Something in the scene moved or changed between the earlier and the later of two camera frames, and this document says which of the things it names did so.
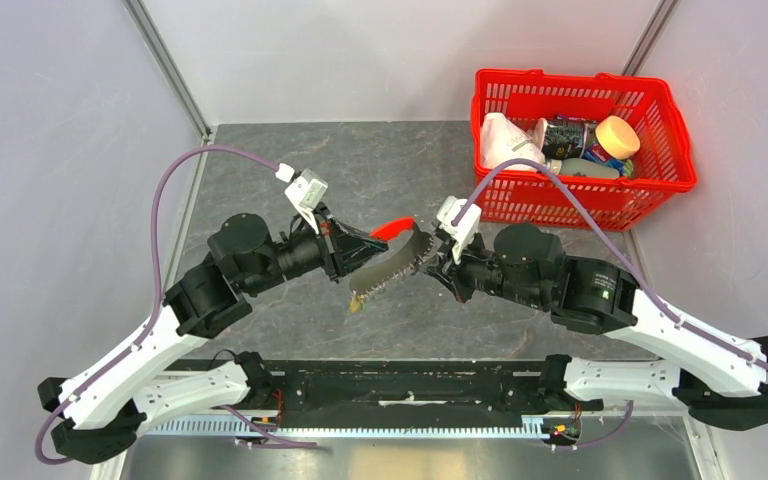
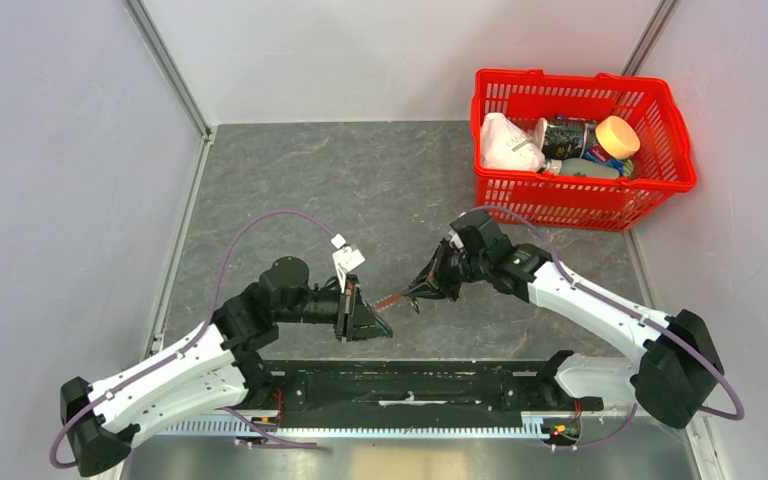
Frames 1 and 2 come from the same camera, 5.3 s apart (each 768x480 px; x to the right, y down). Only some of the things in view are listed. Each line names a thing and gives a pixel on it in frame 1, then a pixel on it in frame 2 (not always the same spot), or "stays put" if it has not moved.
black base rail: [393, 386] stays put
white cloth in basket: [502, 141] stays put
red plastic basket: [664, 168] stays put
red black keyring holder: [398, 259] → [387, 301]
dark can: [564, 138] stays put
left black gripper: [336, 262] → [356, 320]
